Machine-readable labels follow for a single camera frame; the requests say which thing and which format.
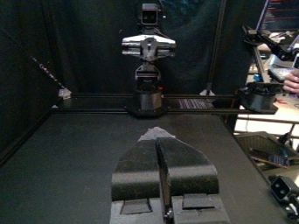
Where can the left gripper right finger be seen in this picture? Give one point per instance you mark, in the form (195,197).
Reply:
(191,172)

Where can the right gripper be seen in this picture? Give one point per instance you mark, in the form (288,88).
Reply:
(148,47)

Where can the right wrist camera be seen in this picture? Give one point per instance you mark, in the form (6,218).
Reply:
(150,15)

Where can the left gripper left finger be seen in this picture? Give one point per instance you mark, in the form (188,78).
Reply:
(136,172)

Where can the person's hand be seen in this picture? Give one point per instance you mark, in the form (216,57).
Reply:
(291,83)

